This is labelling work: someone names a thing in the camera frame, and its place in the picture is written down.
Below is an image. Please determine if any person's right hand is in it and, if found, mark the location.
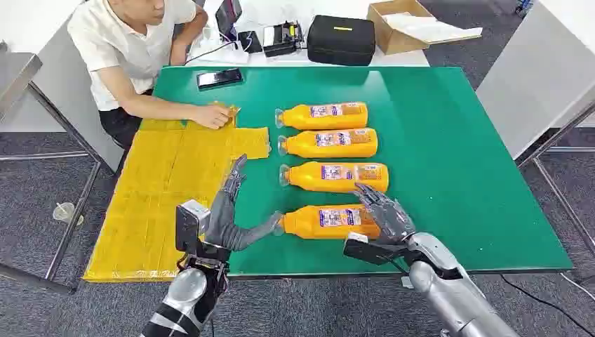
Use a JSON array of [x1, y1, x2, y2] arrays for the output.
[[192, 104, 234, 131]]

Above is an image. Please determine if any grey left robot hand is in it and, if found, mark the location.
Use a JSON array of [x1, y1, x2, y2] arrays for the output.
[[203, 154, 283, 254]]

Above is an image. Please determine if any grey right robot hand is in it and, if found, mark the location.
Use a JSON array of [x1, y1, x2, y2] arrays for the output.
[[352, 183, 417, 246]]

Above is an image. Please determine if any orange drink bottle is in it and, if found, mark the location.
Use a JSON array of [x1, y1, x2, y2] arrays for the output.
[[274, 101, 369, 131], [279, 161, 389, 194], [273, 204, 382, 241], [277, 128, 379, 159]]

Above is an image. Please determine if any black smartphone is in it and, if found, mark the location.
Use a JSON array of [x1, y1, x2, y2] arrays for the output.
[[196, 67, 244, 91]]

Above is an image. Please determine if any white power strip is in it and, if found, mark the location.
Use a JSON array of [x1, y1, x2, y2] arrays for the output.
[[188, 41, 250, 65]]

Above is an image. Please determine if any green table mat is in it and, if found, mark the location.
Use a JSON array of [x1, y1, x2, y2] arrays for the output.
[[151, 66, 573, 276]]

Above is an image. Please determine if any yellow sheet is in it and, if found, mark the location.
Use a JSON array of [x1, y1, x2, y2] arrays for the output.
[[82, 101, 272, 284]]

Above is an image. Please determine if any small black device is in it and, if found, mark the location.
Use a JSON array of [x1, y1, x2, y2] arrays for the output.
[[237, 30, 264, 54]]

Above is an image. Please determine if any black tablet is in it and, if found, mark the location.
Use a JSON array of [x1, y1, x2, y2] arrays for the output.
[[215, 0, 243, 39]]

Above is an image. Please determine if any black label printer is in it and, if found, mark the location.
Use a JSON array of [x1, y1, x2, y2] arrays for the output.
[[262, 20, 305, 58]]

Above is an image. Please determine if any person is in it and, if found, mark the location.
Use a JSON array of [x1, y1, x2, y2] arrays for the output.
[[67, 0, 209, 150]]

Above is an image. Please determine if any white table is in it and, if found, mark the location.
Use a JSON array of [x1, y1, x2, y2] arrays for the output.
[[185, 0, 431, 69]]

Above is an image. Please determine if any black carry case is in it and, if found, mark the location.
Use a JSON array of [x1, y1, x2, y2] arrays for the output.
[[307, 15, 377, 67]]

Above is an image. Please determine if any clear plastic cup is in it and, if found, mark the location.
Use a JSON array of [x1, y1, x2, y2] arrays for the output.
[[52, 202, 85, 228]]

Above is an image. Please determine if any cardboard box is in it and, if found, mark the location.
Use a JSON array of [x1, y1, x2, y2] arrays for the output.
[[366, 0, 483, 55]]

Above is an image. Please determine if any white sheet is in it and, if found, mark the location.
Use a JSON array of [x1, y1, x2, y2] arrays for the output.
[[383, 11, 483, 45]]

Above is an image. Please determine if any steel bench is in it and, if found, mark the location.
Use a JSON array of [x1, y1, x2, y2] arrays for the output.
[[0, 41, 126, 296]]

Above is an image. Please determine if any pale grey table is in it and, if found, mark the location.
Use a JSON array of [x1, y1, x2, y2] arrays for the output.
[[474, 0, 595, 256]]

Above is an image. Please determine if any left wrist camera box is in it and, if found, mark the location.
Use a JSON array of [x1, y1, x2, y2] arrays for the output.
[[175, 199, 211, 255]]

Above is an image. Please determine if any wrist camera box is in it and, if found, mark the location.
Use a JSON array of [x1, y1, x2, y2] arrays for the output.
[[175, 199, 211, 255], [342, 232, 408, 267]]

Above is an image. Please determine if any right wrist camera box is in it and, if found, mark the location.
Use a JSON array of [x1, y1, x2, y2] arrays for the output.
[[342, 232, 408, 267]]

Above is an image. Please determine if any black power cable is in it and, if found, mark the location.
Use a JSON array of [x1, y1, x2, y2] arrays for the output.
[[185, 41, 239, 65]]

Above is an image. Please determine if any black floor cable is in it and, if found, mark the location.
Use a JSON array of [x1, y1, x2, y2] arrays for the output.
[[500, 274, 595, 337]]

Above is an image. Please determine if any white floor cable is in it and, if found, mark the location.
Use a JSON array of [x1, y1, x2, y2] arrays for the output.
[[559, 272, 595, 303]]

